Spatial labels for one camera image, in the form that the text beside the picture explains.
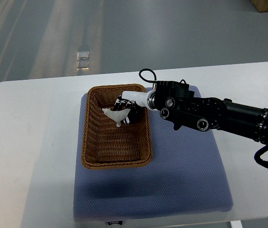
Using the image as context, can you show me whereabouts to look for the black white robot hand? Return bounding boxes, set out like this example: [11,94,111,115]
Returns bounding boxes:
[113,91,149,124]

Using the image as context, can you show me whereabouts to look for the white toy bear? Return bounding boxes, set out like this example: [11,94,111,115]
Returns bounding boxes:
[102,108,130,127]

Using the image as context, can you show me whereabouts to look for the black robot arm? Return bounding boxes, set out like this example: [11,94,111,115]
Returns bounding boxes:
[147,79,268,169]

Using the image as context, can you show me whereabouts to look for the brown wicker basket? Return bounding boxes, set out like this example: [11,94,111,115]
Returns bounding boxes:
[81,84,153,170]

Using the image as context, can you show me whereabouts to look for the metal floor plate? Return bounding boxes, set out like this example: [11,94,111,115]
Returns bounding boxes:
[77,51,90,70]

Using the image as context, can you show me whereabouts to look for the blue-grey fabric mat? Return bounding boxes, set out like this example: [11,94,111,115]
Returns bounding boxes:
[73,97,233,222]

